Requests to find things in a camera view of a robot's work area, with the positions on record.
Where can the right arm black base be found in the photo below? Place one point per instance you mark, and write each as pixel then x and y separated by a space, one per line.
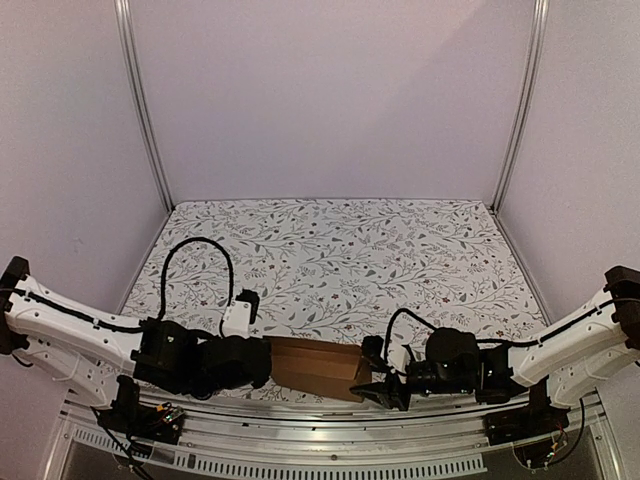
pixel 536 418

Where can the aluminium front rail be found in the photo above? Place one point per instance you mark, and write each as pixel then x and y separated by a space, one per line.
pixel 245 438

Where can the aluminium frame post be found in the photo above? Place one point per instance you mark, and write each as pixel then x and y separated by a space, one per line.
pixel 528 84
pixel 124 21

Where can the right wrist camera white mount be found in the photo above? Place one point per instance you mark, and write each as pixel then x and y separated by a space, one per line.
pixel 401 357

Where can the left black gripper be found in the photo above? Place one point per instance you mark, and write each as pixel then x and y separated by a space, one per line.
pixel 267 350

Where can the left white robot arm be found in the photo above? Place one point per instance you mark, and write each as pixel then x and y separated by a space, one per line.
pixel 94 352

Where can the right aluminium frame post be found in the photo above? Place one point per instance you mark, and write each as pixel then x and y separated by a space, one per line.
pixel 528 84

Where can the left aluminium frame post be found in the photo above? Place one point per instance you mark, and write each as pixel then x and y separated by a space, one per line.
pixel 124 21

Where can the floral patterned table mat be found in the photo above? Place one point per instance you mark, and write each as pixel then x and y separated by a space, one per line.
pixel 339 270

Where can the brown cardboard box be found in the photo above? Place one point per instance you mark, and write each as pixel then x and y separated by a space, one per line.
pixel 321 368

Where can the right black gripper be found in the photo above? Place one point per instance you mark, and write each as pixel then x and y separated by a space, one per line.
pixel 392 382

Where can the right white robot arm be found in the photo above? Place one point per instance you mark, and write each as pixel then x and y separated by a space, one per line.
pixel 567 359

